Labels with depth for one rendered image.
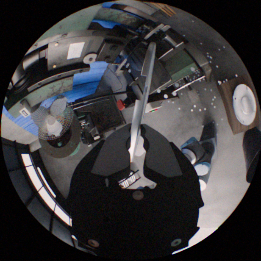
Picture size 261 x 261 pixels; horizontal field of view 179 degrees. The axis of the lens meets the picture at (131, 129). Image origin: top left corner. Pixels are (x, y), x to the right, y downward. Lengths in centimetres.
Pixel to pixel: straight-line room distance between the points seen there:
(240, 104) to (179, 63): 53
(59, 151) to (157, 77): 148
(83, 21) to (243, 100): 87
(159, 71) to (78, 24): 34
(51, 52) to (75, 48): 9
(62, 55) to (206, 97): 117
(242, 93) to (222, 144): 73
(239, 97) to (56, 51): 96
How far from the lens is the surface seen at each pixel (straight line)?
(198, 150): 56
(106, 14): 60
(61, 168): 705
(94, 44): 37
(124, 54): 56
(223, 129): 120
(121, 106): 63
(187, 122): 122
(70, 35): 29
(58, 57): 37
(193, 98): 97
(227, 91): 79
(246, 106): 81
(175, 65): 52
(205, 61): 50
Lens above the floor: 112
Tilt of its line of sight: 35 degrees down
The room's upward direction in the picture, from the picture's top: 116 degrees counter-clockwise
